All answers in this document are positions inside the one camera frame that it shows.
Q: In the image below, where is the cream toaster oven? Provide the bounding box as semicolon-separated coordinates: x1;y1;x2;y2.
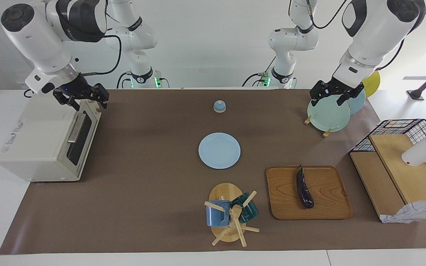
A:
0;97;102;182

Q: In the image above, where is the dark purple eggplant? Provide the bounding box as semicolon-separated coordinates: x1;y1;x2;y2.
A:
296;165;314;209

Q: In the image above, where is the light blue racked plate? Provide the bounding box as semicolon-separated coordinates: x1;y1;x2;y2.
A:
346;89;366;114

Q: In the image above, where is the yellow plate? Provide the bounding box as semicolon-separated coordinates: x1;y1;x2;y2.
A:
362;71;381;98

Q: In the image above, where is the mint green racked plate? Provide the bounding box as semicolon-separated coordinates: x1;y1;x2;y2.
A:
307;95;351;133

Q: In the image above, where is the wooden plate rack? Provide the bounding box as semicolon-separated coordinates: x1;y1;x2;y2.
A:
304;115;332;138

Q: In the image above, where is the white cup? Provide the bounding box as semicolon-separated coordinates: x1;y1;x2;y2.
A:
401;126;426;167

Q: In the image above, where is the brown table mat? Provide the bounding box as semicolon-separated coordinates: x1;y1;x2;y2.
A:
0;89;426;255

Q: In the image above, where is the wooden serving tray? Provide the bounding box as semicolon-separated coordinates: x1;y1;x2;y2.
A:
266;166;353;221

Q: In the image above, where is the patterned white cloth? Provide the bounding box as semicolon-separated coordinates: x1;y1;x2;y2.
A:
380;199;426;224

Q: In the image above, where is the dark green mug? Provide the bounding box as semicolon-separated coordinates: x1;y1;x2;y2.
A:
230;192;259;223

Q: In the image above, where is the wooden mug tree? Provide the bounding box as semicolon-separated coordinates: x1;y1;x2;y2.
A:
204;183;260;247

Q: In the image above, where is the blue mug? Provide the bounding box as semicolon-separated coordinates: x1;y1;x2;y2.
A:
206;200;231;227

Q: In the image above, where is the black base cable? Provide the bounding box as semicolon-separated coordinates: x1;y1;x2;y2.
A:
242;55;277;88
116;71;132;89

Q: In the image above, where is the black wire basket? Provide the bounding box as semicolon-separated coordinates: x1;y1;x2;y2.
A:
349;119;426;196

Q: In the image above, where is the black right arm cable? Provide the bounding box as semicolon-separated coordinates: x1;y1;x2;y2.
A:
73;34;122;76

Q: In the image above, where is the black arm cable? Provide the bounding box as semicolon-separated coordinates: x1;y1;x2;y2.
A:
307;0;426;71
73;34;122;76

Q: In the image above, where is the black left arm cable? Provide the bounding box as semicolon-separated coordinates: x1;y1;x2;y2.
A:
307;0;426;71

